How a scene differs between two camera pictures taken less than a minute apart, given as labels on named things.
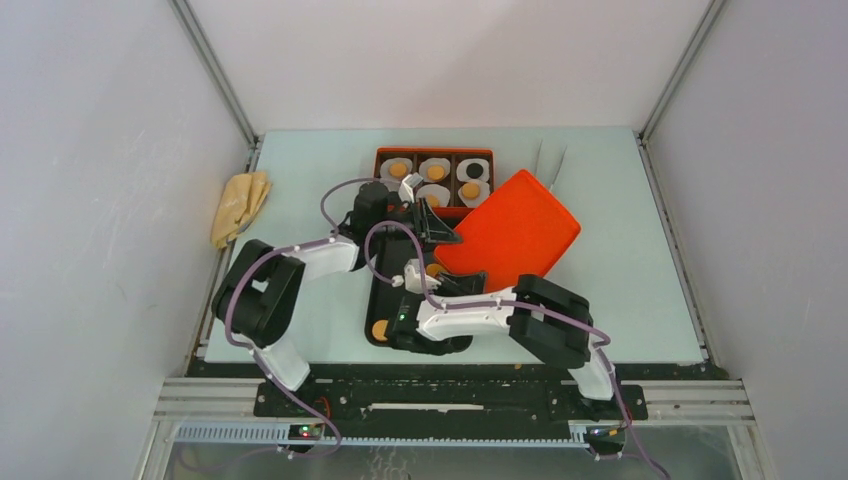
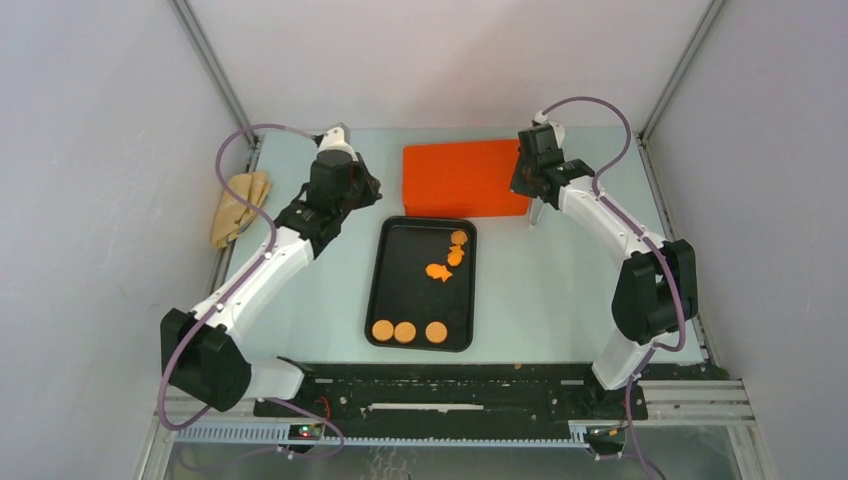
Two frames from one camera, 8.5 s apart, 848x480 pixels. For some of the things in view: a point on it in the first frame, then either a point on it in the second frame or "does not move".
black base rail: (449, 391) does not move
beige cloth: (242, 197) does not move
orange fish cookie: (433, 269) does not move
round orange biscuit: (378, 330) does not move
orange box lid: (519, 229) -> (471, 178)
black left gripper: (431, 228) -> (371, 184)
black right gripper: (460, 286) -> (514, 186)
